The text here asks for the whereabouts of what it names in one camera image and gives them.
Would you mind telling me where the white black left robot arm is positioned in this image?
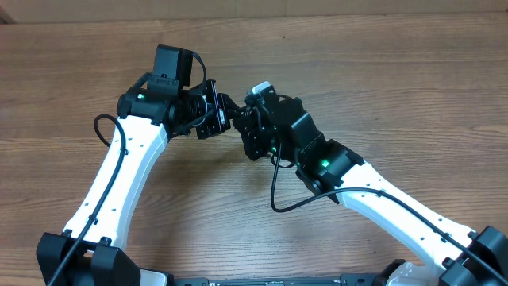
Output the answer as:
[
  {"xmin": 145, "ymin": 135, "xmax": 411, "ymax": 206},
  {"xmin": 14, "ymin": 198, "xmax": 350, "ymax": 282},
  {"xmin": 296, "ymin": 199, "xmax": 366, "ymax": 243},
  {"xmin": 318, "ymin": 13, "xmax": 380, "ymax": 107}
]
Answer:
[{"xmin": 36, "ymin": 44, "xmax": 230, "ymax": 285}]

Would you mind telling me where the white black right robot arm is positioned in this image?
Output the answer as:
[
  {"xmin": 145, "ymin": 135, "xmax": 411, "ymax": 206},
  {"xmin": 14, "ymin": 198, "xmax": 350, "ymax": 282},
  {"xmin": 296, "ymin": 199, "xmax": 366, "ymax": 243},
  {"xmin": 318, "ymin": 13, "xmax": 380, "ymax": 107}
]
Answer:
[{"xmin": 233, "ymin": 82, "xmax": 507, "ymax": 285}]

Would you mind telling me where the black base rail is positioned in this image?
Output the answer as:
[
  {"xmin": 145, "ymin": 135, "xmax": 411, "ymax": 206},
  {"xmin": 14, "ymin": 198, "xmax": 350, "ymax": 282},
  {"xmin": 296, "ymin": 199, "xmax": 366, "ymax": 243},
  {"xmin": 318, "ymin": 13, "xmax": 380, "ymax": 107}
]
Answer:
[{"xmin": 138, "ymin": 272, "xmax": 398, "ymax": 286}]

